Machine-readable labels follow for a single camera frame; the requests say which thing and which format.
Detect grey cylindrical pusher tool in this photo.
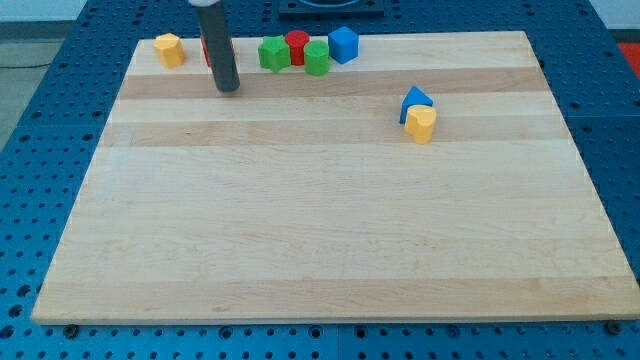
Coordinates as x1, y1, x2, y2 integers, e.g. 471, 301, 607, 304
193, 0, 240, 93

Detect white tool collar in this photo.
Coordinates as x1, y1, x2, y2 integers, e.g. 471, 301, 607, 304
188, 0, 220, 7

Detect blue triangle block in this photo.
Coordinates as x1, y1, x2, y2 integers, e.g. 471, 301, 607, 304
399, 86, 434, 125

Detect yellow hexagon block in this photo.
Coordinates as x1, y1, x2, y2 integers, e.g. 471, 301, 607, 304
153, 33, 186, 68

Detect wooden board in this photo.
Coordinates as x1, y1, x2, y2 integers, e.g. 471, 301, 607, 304
32, 31, 639, 325

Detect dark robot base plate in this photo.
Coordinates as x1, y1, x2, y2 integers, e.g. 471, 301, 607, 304
277, 0, 386, 19

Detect yellow heart block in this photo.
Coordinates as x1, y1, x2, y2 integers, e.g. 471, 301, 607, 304
404, 105, 437, 144

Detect red cylinder block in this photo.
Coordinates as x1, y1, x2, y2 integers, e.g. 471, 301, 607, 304
285, 30, 310, 66

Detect green star block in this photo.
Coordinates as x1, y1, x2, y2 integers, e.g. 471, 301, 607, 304
258, 35, 291, 73

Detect blue cube block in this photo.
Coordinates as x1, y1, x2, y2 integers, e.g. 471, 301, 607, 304
328, 26, 359, 64

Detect red block behind pusher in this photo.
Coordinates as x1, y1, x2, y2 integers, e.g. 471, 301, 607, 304
200, 35, 211, 68

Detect green cylinder block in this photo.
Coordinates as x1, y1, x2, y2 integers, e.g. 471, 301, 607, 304
303, 40, 329, 76

